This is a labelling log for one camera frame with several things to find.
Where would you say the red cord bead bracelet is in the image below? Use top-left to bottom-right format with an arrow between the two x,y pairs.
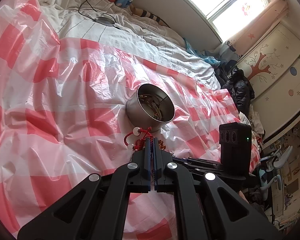
123,126 -> 154,152

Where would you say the round steel tin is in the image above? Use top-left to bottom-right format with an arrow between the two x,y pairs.
126,83 -> 175,132

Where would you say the black puffer jacket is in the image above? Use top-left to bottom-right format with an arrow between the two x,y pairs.
215,66 -> 255,117

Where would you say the red white checkered plastic sheet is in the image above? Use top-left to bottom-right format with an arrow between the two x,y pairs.
0,0 -> 243,236

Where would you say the blue plastic bag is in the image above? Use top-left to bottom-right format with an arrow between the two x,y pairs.
184,38 -> 221,68

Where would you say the wardrobe with tree decal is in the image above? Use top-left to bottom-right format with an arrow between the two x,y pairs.
237,24 -> 300,140

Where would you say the round grey charger pad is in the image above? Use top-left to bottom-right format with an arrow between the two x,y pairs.
95,16 -> 115,27

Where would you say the striped pillow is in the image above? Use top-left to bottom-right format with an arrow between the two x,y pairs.
129,4 -> 170,28

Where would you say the white striped duvet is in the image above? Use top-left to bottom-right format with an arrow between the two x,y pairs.
38,0 -> 221,90

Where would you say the right cartoon curtain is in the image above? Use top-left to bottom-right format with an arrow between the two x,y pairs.
218,0 -> 288,66

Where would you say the black camera box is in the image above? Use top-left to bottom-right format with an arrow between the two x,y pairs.
219,122 -> 252,177

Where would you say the black charging cable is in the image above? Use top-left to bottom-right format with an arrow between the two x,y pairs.
78,0 -> 121,29

